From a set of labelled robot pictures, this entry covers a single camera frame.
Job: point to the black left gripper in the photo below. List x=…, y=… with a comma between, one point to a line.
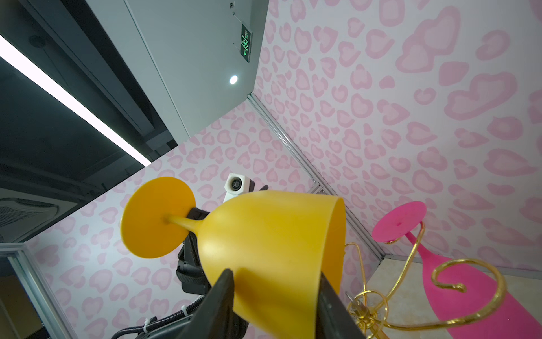
x=189, y=270

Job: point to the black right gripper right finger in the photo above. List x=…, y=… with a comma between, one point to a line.
x=333, y=321

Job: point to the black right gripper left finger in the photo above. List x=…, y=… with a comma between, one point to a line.
x=214, y=317

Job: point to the yellow wine glass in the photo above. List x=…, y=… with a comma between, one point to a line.
x=278, y=246

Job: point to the pink wine glass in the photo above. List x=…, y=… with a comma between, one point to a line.
x=469, y=297

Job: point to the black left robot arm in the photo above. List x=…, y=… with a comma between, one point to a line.
x=147, y=232

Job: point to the gold wire glass rack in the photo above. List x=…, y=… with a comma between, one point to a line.
x=370, y=309

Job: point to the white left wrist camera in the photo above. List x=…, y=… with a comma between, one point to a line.
x=237, y=185

